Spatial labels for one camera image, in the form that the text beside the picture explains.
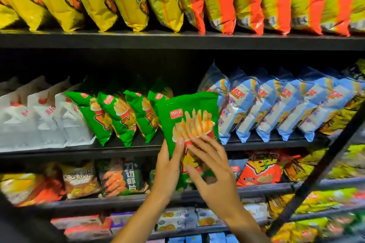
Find person's left hand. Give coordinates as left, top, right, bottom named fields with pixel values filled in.
left=149, top=139, right=186, bottom=207

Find person's right hand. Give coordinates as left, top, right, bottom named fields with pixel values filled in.
left=185, top=134, right=243, bottom=224

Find dark shrimp chip bags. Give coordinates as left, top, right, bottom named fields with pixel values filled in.
left=97, top=157, right=143, bottom=198
left=228, top=157, right=249, bottom=181

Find row of orange chip bags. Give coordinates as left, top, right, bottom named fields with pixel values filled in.
left=236, top=149, right=286, bottom=186

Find row of small blue boxes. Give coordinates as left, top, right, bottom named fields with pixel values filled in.
left=145, top=233, right=240, bottom=243

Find green fries snack bag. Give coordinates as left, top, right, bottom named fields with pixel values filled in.
left=155, top=92, right=220, bottom=191

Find row of green snack bags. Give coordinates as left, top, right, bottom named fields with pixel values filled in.
left=64, top=80, right=173, bottom=147

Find tan snack bag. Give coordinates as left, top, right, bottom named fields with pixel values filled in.
left=60, top=160, right=102, bottom=200

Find black metal shelf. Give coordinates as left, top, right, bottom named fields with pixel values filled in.
left=0, top=0, right=365, bottom=243

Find row of plain white bags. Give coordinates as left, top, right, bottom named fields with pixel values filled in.
left=0, top=76, right=95, bottom=152

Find noodle packets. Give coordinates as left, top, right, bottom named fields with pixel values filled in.
left=319, top=59, right=365, bottom=135

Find orange yellow snack bag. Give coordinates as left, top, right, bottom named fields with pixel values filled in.
left=0, top=163, right=66, bottom=207

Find person's left forearm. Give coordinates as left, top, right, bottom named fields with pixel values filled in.
left=111, top=194, right=172, bottom=243

